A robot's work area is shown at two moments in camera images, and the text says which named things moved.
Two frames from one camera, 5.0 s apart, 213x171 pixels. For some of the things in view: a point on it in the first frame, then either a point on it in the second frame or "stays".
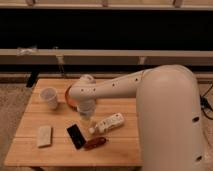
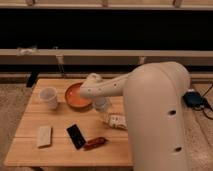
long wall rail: [104, 57] stays
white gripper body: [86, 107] → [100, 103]
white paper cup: [50, 94] stays
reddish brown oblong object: [94, 143] stays
